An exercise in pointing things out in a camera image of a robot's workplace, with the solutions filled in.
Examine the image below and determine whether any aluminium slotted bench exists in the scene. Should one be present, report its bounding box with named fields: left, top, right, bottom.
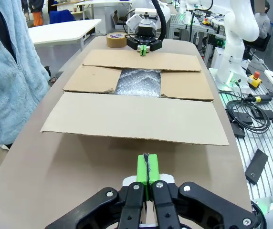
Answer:
left=208, top=66, right=273, bottom=229

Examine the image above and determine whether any clear bubble wrap sheet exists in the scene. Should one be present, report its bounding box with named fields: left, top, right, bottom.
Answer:
left=114, top=68, right=163, bottom=99

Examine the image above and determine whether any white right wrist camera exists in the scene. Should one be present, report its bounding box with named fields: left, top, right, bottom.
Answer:
left=135, top=8, right=157, bottom=15

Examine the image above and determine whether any blue chair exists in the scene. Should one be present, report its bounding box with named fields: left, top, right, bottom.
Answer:
left=49, top=10, right=76, bottom=25

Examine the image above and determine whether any aluminium frame workbench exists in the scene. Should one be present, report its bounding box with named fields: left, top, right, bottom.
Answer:
left=168, top=13, right=226, bottom=66

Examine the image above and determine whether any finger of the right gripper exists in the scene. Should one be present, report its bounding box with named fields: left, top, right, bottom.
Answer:
left=143, top=39, right=163, bottom=57
left=126, top=36, right=144, bottom=57

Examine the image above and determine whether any person in blue fleece jacket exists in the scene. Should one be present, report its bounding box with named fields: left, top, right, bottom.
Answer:
left=0, top=0, right=51, bottom=152

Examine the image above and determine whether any white rounded table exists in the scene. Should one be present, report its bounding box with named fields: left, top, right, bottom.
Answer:
left=28, top=19, right=103, bottom=52

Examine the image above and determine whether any white control box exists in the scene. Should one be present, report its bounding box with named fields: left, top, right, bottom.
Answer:
left=212, top=46, right=226, bottom=69

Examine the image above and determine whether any small black flat box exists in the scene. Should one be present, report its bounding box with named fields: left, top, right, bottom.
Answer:
left=231, top=123, right=246, bottom=139
left=235, top=112, right=253, bottom=125

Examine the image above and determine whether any black right arm cable sleeve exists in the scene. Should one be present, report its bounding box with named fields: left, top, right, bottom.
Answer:
left=150, top=0, right=168, bottom=41

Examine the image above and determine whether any white background desk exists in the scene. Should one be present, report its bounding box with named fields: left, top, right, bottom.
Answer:
left=73, top=0, right=133, bottom=21

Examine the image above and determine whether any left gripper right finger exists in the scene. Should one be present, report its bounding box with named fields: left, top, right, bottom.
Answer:
left=147, top=154, right=258, bottom=229

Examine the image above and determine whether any black flat box with logo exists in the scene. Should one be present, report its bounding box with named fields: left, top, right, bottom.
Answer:
left=244, top=148, right=269, bottom=186

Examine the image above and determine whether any seated person in grey sweater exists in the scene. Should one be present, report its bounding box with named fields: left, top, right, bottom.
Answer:
left=252, top=0, right=271, bottom=46

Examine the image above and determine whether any brown packing tape roll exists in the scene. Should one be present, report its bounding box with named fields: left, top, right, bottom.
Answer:
left=106, top=32, right=127, bottom=49

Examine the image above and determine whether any person in orange trousers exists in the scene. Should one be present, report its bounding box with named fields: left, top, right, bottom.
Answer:
left=28, top=0, right=44, bottom=27

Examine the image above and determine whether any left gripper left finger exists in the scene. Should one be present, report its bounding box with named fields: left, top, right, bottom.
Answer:
left=44, top=154, right=150, bottom=229

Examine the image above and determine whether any large brown cardboard box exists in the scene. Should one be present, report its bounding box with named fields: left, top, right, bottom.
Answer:
left=40, top=49, right=230, bottom=146

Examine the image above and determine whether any black plug with yellow label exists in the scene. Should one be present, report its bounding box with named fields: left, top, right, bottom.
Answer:
left=242, top=93, right=273, bottom=104

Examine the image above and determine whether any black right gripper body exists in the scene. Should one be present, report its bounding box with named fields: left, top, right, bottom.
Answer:
left=137, top=25, right=158, bottom=43

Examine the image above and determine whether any coiled black cable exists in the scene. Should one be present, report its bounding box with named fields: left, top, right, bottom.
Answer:
left=224, top=99, right=271, bottom=133

